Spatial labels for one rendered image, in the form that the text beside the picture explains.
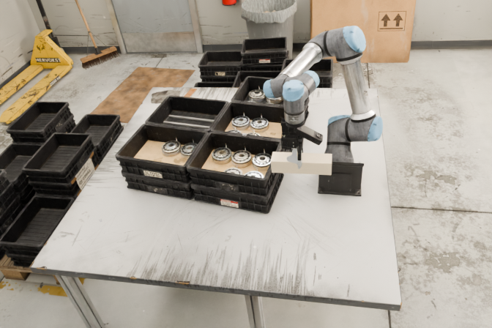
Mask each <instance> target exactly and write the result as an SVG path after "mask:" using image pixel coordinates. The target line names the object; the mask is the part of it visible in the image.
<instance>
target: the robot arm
mask: <svg viewBox="0 0 492 328"><path fill-rule="evenodd" d="M365 43H366V41H365V36H364V34H363V32H362V30H361V29H360V28H359V27H358V26H345V27H343V28H339V29H333V30H329V31H324V32H322V33H320V34H318V35H316V36H315V37H314V38H313V39H311V40H310V41H309V42H308V43H307V44H306V45H305V46H304V47H303V49H302V52H301V53H300V54H299V55H298V56H297V57H296V58H295V59H294V60H293V61H292V62H291V63H290V64H289V65H288V66H287V67H286V68H285V69H284V70H283V71H282V72H281V73H280V74H279V75H278V76H277V77H276V78H275V79H273V80H272V79H270V80H268V81H266V82H265V83H264V93H265V95H266V97H268V98H275V99H276V98H279V97H283V104H284V118H282V119H281V123H280V124H281V126H282V135H281V146H282V149H293V150H292V155H290V156H287V158H286V159H287V161H289V162H291V163H296V164H297V165H298V169H300V168H301V166H302V153H303V142H304V138H305V139H307V140H309V141H311V142H313V143H315V144H317V145H320V144H321V143H322V141H323V135H322V134H321V133H318V132H316V131H315V130H312V129H310V128H309V127H306V126H304V125H303V124H304V119H305V100H306V99H307V98H308V97H309V96H310V94H311V93H312V92H313V91H315V90H316V87H317V86H318V85H319V77H318V75H317V74H316V73H315V72H314V71H310V70H309V69H310V68H311V67H312V66H313V65H314V63H317V62H319V61H320V60H321V59H324V58H327V57H333V56H335V58H336V61H337V62H338V63H340V64H341V67H342V71H343V76H344V79H345V83H346V88H347V92H348V98H349V101H350V104H351V110H352V114H351V115H345V114H344V115H337V116H332V117H330V118H329V119H328V124H327V147H326V150H325V154H332V162H342V163H353V162H354V158H353V154H352V152H351V142H371V141H377V140H378V139H380V137H381V134H382V130H383V121H382V118H381V117H380V116H376V112H375V111H374V110H373V109H371V106H370V100H369V97H368V91H367V87H366V83H365V77H364V74H363V70H362V64H361V60H360V59H361V57H362V55H363V53H362V52H363V51H364V50H365V47H366V44H365Z"/></svg>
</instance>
